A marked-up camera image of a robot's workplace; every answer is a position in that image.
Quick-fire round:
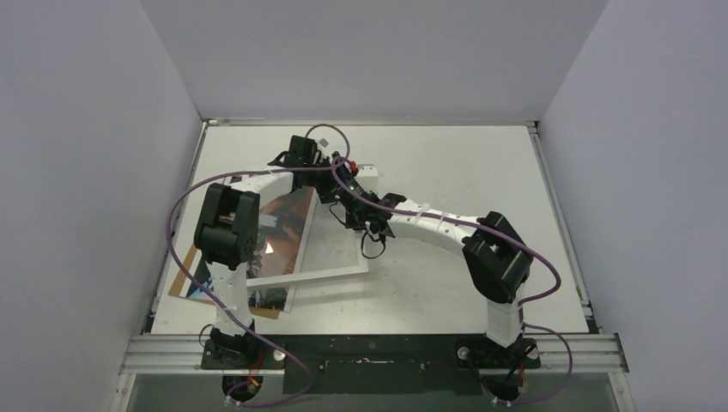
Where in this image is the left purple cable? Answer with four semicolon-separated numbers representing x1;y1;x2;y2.
166;124;351;409

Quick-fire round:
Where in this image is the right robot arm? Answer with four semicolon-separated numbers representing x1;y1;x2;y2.
315;154;534;368

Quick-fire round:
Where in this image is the brown cardboard backing board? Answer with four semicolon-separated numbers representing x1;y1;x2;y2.
167;250;282;320

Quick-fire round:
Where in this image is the glossy photo print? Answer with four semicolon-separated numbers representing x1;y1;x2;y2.
185;185;319;312

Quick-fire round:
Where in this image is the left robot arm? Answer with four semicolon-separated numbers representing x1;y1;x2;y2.
193;136;323;370

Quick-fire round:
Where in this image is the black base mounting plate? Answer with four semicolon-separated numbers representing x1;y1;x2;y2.
223;334;540;400

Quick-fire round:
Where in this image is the aluminium front rail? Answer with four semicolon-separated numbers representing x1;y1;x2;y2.
120;334;629;375

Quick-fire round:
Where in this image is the white wooden picture frame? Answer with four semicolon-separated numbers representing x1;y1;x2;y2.
224;165;379;289

